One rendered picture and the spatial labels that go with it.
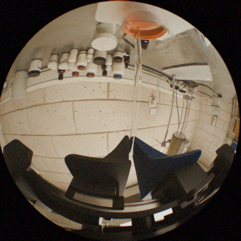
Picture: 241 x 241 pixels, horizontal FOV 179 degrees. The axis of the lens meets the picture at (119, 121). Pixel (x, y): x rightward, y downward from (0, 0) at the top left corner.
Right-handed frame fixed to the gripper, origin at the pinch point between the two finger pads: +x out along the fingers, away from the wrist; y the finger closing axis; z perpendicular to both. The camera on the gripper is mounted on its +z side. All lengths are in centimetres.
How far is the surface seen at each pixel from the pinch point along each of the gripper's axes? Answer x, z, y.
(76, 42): 15.3, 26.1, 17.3
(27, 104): 22, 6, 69
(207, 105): 105, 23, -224
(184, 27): -0.1, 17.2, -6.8
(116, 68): 30.1, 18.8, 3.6
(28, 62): 10, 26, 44
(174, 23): 0.3, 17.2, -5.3
